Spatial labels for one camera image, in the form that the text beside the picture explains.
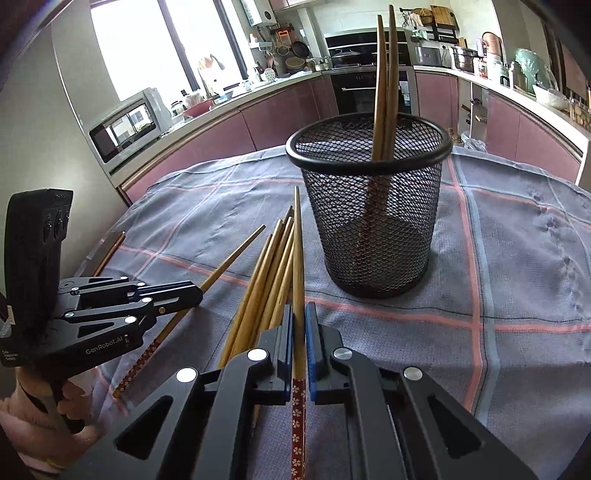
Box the pink kitchen cabinets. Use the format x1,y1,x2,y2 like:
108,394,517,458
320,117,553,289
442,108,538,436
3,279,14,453
117,71,583,204

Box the black mesh utensil holder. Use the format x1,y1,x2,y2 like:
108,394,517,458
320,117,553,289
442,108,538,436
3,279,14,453
285,112,454,298

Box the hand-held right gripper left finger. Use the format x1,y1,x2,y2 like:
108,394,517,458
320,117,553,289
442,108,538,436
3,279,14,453
60,302,296,480

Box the person's left hand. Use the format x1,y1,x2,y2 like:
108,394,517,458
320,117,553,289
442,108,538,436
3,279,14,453
15,367,100,433

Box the stainless steel pot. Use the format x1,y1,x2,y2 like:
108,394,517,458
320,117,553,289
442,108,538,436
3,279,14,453
450,44,479,73

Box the grey plaid tablecloth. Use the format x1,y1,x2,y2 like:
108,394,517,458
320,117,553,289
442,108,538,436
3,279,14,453
76,143,591,480

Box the silver bread box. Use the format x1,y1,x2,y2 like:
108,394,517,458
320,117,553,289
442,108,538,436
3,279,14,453
413,45,447,66

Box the kitchen window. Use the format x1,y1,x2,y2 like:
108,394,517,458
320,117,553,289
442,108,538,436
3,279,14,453
90,0,246,103

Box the black built-in oven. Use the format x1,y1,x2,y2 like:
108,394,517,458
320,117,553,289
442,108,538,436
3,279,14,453
329,69,419,117

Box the bunch of wooden chopsticks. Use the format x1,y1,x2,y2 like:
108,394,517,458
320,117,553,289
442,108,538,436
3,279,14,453
216,205,296,425

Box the wall rack with cutting boards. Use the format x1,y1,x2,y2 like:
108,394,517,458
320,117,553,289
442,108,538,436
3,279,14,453
428,4,463,43

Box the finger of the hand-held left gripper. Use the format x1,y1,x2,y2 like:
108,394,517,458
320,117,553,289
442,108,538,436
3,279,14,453
68,275,204,299
59,292,204,326

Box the white microwave oven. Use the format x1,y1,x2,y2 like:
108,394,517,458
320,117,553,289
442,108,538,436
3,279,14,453
88,88,174,168

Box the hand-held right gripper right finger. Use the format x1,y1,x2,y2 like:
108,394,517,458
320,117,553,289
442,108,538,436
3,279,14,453
305,301,539,480

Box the wok with glass lid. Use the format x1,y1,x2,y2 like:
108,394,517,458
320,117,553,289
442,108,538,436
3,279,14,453
332,46,366,64

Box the white water heater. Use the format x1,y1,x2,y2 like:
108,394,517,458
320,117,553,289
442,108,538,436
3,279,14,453
240,0,278,27

